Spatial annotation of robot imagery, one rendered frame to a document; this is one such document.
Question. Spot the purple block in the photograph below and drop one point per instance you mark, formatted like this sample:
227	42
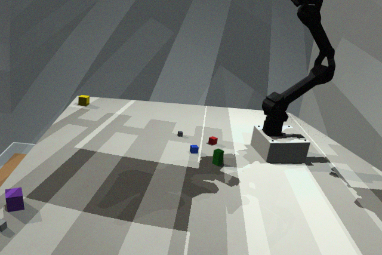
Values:
14	199

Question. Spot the small yellow block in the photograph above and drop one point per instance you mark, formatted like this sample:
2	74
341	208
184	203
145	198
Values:
84	100

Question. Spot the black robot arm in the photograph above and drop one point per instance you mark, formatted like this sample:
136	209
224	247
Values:
275	105

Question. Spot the blue block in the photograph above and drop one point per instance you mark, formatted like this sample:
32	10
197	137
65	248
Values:
194	149

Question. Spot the green block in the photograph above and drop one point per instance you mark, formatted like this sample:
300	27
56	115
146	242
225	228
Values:
217	162
218	153

